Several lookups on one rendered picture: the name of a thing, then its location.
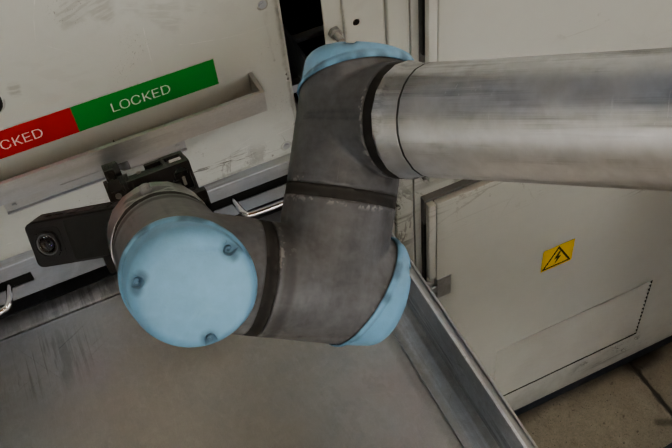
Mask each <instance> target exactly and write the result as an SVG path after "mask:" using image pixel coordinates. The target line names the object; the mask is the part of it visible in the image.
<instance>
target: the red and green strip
mask: <svg viewBox="0 0 672 448"><path fill-rule="evenodd" d="M216 84H219V82H218V78H217V73H216V69H215V65H214V61H213V59H211V60H208V61H205V62H202V63H199V64H196V65H194V66H191V67H188V68H185V69H182V70H179V71H176V72H173V73H170V74H167V75H164V76H161V77H158V78H155V79H152V80H149V81H146V82H143V83H140V84H137V85H134V86H131V87H129V88H126V89H123V90H120V91H117V92H114V93H111V94H108V95H105V96H102V97H99V98H96V99H93V100H90V101H87V102H84V103H81V104H78V105H75V106H72V107H69V108H67V109H64V110H61V111H58V112H55V113H52V114H49V115H46V116H43V117H40V118H37V119H34V120H31V121H28V122H25V123H22V124H19V125H16V126H13V127H10V128H7V129H4V130H2V131H0V159H3V158H6V157H8V156H11V155H14V154H17V153H20V152H23V151H26V150H29V149H32V148H34V147H37V146H40V145H43V144H46V143H49V142H52V141H55V140H58V139H60V138H63V137H66V136H69V135H72V134H75V133H78V132H81V131H84V130H86V129H89V128H92V127H95V126H98V125H101V124H104V123H107V122H110V121H112V120H115V119H118V118H121V117H124V116H127V115H130V114H133V113H136V112H138V111H141V110H144V109H147V108H150V107H153V106H156V105H159V104H162V103H164V102H167V101H170V100H173V99H176V98H179V97H182V96H185V95H188V94H190V93H193V92H196V91H199V90H202V89H205V88H208V87H211V86H214V85H216Z"/></svg>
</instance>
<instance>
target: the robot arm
mask: <svg viewBox="0 0 672 448"><path fill-rule="evenodd" d="M297 96H298V105H297V112H296V119H295V126H294V133H293V140H292V147H291V154H290V161H289V168H288V175H287V182H286V190H285V194H284V199H283V205H282V211H281V220H280V222H273V221H266V220H258V219H254V218H248V217H241V216H234V215H227V214H220V213H214V211H213V208H212V205H211V202H210V199H209V196H208V193H207V190H206V189H205V188H204V186H203V187H200V188H199V186H198V183H197V181H196V178H195V176H194V173H193V171H192V168H191V165H190V162H189V160H188V159H187V158H186V156H185V155H184V154H183V153H182V152H181V151H177V152H175V153H172V154H169V155H166V156H164V157H161V158H158V160H155V161H152V162H149V163H147V164H144V165H141V166H138V167H135V168H132V169H129V170H125V171H123V170H120V168H119V166H118V164H117V162H116V161H112V162H110V163H107V164H104V165H101V167H102V170H103V172H104V175H105V177H106V180H107V181H104V182H103V184H104V186H105V189H106V192H107V194H108V197H109V199H110V202H107V203H101V204H96V205H90V206H85V207H79V208H74V209H68V210H63V211H57V212H52V213H46V214H41V215H40V216H38V217H37V218H36V219H34V220H33V221H32V222H30V223H29V224H27V225H26V227H25V231H26V234H27V236H28V239H29V242H30V245H31V247H32V250H33V253H34V255H35V258H36V261H37V263H38V265H39V266H41V267H50V266H56V265H62V264H68V263H74V262H80V261H86V260H92V259H98V258H104V257H110V256H111V257H112V260H113V262H114V265H115V267H116V271H117V274H118V286H119V290H120V294H121V297H122V299H123V302H124V304H125V306H126V307H127V309H128V311H129V312H130V314H131V315H132V316H133V317H134V319H135V320H136V321H137V322H138V324H139V325H140V326H141V327H142V328H143V329H144V330H145V331H146V332H147V333H149V334H150V335H151V336H153V337H154V338H156V339H158V340H160V341H162V342H164V343H167V344H170V345H173V346H178V347H187V348H191V347H202V346H207V345H210V344H213V343H216V342H218V341H220V340H222V339H224V338H226V337H227V336H229V335H230V334H235V335H244V336H255V337H264V338H274V339H285V340H295V341H306V342H316V343H327V344H329V345H331V346H333V347H343V346H346V345H355V346H371V345H375V344H377V343H380V342H381V341H383V340H384V339H385V338H387V337H388V336H389V335H390V334H391V332H392V331H393V330H394V329H395V327H396V326H397V324H398V322H399V320H400V318H401V316H402V314H403V312H404V309H405V306H406V303H407V299H408V295H409V290H410V283H411V278H410V272H409V270H410V269H411V264H410V258H409V254H408V252H407V249H406V248H405V246H404V245H403V244H402V243H401V242H400V241H399V240H398V239H397V238H395V237H391V235H392V229H393V223H394V216H395V208H396V201H397V194H398V187H399V180H400V179H418V178H421V177H429V178H447V179H464V180H482V181H499V182H516V183H534V184H551V185H568V186H586V187H603V188H621V189H638V190H655V191H672V47H670V48H654V49H637V50H621V51H605V52H588V53H572V54H556V55H540V56H523V57H507V58H491V59H474V60H458V61H442V62H426V63H422V62H419V61H414V59H413V57H412V56H411V55H410V54H409V53H408V52H406V51H404V50H402V49H400V48H397V47H394V46H391V45H386V44H381V43H375V42H364V41H356V42H355V43H347V42H335V43H330V44H326V45H323V46H320V47H318V48H316V49H315V50H313V51H312V52H311V53H310V54H309V55H308V57H307V58H306V60H305V64H304V69H303V74H302V79H301V81H300V83H299V85H298V88H297ZM177 157H180V158H181V159H180V160H177V161H174V162H172V163H169V160H171V159H174V158H177ZM190 174H191V175H190ZM107 182H108V183H107ZM193 182H194V183H193ZM194 185H195V187H194ZM191 187H192V188H191Z"/></svg>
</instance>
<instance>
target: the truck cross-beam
mask: <svg viewBox="0 0 672 448"><path fill-rule="evenodd" d="M290 154H291V153H289V154H286V155H284V156H281V157H278V158H276V159H273V160H270V161H267V162H265V163H262V164H259V165H257V166H254V167H251V168H249V169H246V170H243V171H241V172H238V173H235V174H233V175H230V176H227V177H225V178H222V179H219V180H217V181H214V182H211V183H209V184H206V185H203V186H204V188H205V189H206V190H207V193H208V196H209V199H210V202H211V205H212V208H213V211H214V213H220V214H227V215H234V216H235V215H238V214H240V213H239V212H238V211H237V210H236V209H235V208H234V206H233V205H232V204H231V202H230V198H231V197H235V198H236V199H237V201H238V202H239V204H240V205H241V206H242V207H243V208H244V209H245V210H246V211H248V210H251V209H253V208H256V207H259V206H261V205H264V204H266V203H269V202H271V201H274V200H277V199H279V198H282V197H284V194H285V190H286V182H287V175H288V168H289V161H290ZM203 186H200V187H203ZM200 187H199V188H200ZM105 265H106V264H105V262H104V260H103V258H98V259H92V260H86V261H80V262H74V263H68V264H62V265H56V266H50V267H41V266H39V265H38V263H37V261H36V258H35V255H34V253H33V250H29V251H26V252H24V253H21V254H18V255H16V256H13V257H10V258H8V259H5V260H2V261H0V306H1V305H4V304H5V301H6V287H5V284H6V283H7V282H11V283H12V286H13V301H14V300H17V299H20V298H22V297H25V296H27V295H30V294H33V293H35V292H38V291H40V290H43V289H46V288H48V287H51V286H53V285H56V284H58V283H61V282H64V281H66V280H69V279H71V278H74V277H77V276H79V275H82V274H84V273H87V272H90V271H92V270H95V269H97V268H100V267H103V266H105Z"/></svg>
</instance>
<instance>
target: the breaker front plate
mask: <svg viewBox="0 0 672 448"><path fill-rule="evenodd" d="M211 59H213V61H214V65H215V69H216V73H217V78H218V82H219V84H216V85H214V86H211V87H208V88H205V89H202V90H199V91H196V92H193V93H190V94H188V95H185V96H182V97H179V98H176V99H173V100H170V101H167V102H164V103H162V104H159V105H156V106H153V107H150V108H147V109H144V110H141V111H138V112H136V113H133V114H130V115H127V116H124V117H121V118H118V119H115V120H112V121H110V122H107V123H104V124H101V125H98V126H95V127H92V128H89V129H86V130H84V131H81V132H78V133H75V134H72V135H69V136H66V137H63V138H60V139H58V140H55V141H52V142H49V143H46V144H43V145H40V146H37V147H34V148H32V149H29V150H26V151H23V152H20V153H17V154H14V155H11V156H8V157H6V158H3V159H0V182H1V181H4V180H7V179H10V178H13V177H16V176H18V175H21V174H24V173H27V172H30V171H33V170H36V169H38V168H41V167H44V166H47V165H50V164H53V163H55V162H58V161H61V160H64V159H67V158H70V157H72V156H75V155H78V154H81V153H84V152H87V151H89V150H92V149H95V148H98V147H101V146H104V145H107V144H109V143H112V142H113V140H114V141H118V140H121V139H124V138H126V137H129V136H132V135H135V134H138V133H141V132H143V131H146V130H149V129H152V128H155V127H158V126H160V125H163V124H166V123H169V122H172V121H175V120H178V119H180V118H183V117H186V116H189V115H192V114H195V113H197V112H200V111H203V110H206V109H209V108H212V107H214V106H217V105H220V104H223V103H226V102H229V101H231V100H234V99H237V98H240V97H243V96H246V95H249V94H251V93H252V91H251V86H250V81H249V76H248V73H250V72H252V73H253V75H254V76H255V78H256V79H257V81H258V83H259V84H260V86H261V87H262V89H263V90H264V93H265V98H266V103H267V109H268V110H267V111H265V112H262V113H259V114H256V115H253V116H251V117H248V118H245V119H242V120H240V121H237V122H234V123H231V124H228V125H226V126H223V127H220V128H217V129H214V130H212V131H209V132H206V133H203V134H200V135H198V136H195V137H192V138H189V139H187V140H184V141H181V142H178V143H175V144H173V145H170V146H167V147H164V148H161V149H159V150H156V151H153V152H150V153H147V154H145V155H142V156H139V157H136V158H134V159H131V160H129V164H130V167H131V169H132V168H135V167H138V166H141V165H144V164H147V163H149V162H152V161H155V160H158V158H161V157H164V156H166V155H169V154H172V153H175V152H177V151H181V152H182V153H183V154H184V155H185V156H186V158H187V159H188V160H189V162H190V165H191V168H192V171H193V173H194V176H195V178H196V181H197V183H198V186H199V187H200V186H203V185H206V184H209V183H211V182H214V181H217V180H219V179H222V178H225V177H227V176H230V175H233V174H235V173H238V172H241V171H243V170H246V169H249V168H251V167H254V166H257V165H259V164H262V163H265V162H267V161H270V160H273V159H276V158H278V157H281V156H284V155H286V154H289V153H291V147H292V140H293V133H294V126H295V114H294V108H293V101H292V95H291V88H290V82H289V76H288V69H287V63H286V56H285V50H284V44H283V37H282V31H281V24H280V18H279V12H278V5H277V0H0V97H1V99H2V102H3V107H2V110H1V111H0V131H2V130H4V129H7V128H10V127H13V126H16V125H19V124H22V123H25V122H28V121H31V120H34V119H37V118H40V117H43V116H46V115H49V114H52V113H55V112H58V111H61V110H64V109H67V108H69V107H72V106H75V105H78V104H81V103H84V102H87V101H90V100H93V99H96V98H99V97H102V96H105V95H108V94H111V93H114V92H117V91H120V90H123V89H126V88H129V87H131V86H134V85H137V84H140V83H143V82H146V81H149V80H152V79H155V78H158V77H161V76H164V75H167V74H170V73H173V72H176V71H179V70H182V69H185V68H188V67H191V66H194V65H196V64H199V63H202V62H205V61H208V60H211ZM104 181H107V180H106V177H105V175H104V172H103V170H100V171H97V172H95V173H92V174H89V175H86V176H83V177H81V178H78V179H75V180H72V181H69V182H67V183H64V184H61V185H58V186H55V187H53V188H50V189H47V190H44V191H42V192H39V193H36V194H33V195H30V196H28V197H25V198H22V199H19V200H16V201H14V202H11V203H8V204H5V205H2V206H0V261H2V260H5V259H8V258H10V257H13V256H16V255H18V254H21V253H24V252H26V251H29V250H32V247H31V245H30V242H29V239H28V236H27V234H26V231H25V227H26V225H27V224H29V223H30V222H32V221H33V220H34V219H36V218H37V217H38V216H40V215H41V214H46V213H52V212H57V211H63V210H68V209H74V208H79V207H85V206H90V205H96V204H101V203H107V202H110V199H109V197H108V194H107V192H106V189H105V186H104V184H103V182H104Z"/></svg>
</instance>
